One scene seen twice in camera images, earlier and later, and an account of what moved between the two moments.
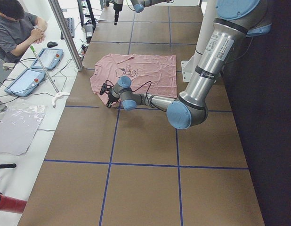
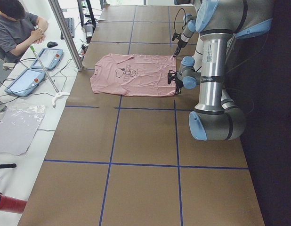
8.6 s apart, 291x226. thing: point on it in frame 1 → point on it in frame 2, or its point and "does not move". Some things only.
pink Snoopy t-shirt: (155, 75) does not move
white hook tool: (58, 95) does not move
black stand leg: (4, 166) does not move
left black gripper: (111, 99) → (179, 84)
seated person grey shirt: (15, 30) does not move
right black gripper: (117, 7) → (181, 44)
